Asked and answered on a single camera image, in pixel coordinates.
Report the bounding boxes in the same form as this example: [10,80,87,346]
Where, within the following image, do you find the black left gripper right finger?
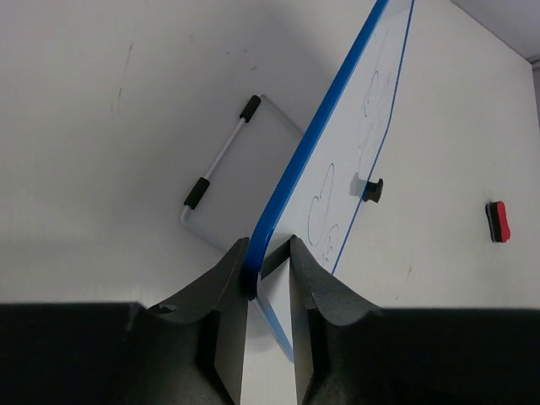
[289,236,422,404]

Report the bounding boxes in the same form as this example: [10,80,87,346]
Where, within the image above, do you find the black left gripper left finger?
[109,238,249,404]

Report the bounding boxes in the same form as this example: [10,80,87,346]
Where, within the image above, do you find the blue framed whiteboard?
[243,1,414,359]

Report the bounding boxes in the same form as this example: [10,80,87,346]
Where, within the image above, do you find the red black whiteboard eraser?
[485,201,511,243]

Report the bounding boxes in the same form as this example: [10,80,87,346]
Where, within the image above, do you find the black whiteboard foot clip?
[362,178,384,203]

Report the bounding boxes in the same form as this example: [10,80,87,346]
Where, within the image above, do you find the white wire whiteboard stand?
[179,93,309,253]

